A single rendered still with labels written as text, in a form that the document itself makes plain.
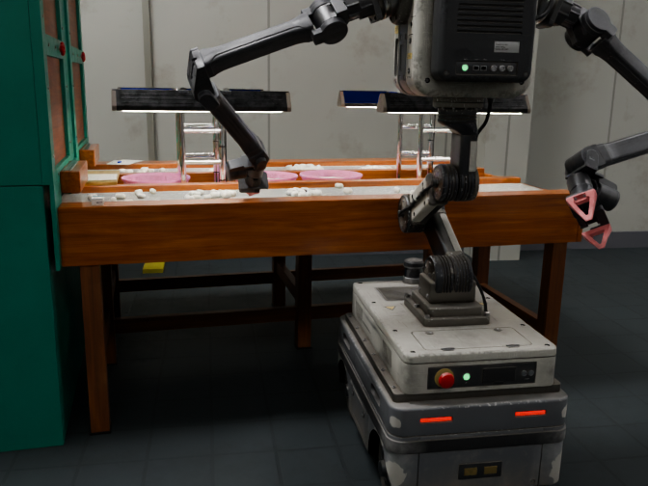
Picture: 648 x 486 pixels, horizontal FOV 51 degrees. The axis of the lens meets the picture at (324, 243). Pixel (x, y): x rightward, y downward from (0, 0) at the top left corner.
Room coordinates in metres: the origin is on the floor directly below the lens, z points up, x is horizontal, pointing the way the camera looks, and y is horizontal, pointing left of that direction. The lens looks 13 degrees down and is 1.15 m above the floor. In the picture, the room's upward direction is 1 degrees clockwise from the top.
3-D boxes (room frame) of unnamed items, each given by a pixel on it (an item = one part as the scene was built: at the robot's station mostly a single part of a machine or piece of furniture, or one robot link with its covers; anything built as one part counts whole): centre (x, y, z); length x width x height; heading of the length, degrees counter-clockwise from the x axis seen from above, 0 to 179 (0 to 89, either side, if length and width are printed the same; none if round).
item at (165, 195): (2.49, 0.00, 0.73); 1.81 x 0.30 x 0.02; 105
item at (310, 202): (2.28, -0.05, 0.67); 1.81 x 0.12 x 0.19; 105
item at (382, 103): (2.68, -0.50, 1.08); 0.62 x 0.08 x 0.07; 105
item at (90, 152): (2.92, 1.02, 0.83); 0.30 x 0.06 x 0.07; 15
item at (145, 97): (2.43, 0.44, 1.08); 0.62 x 0.08 x 0.07; 105
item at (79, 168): (2.26, 0.84, 0.83); 0.30 x 0.06 x 0.07; 15
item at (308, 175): (2.84, -0.02, 0.72); 0.27 x 0.27 x 0.10
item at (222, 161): (2.51, 0.45, 0.90); 0.20 x 0.19 x 0.45; 105
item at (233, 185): (2.66, 0.04, 0.71); 1.81 x 0.06 x 0.11; 105
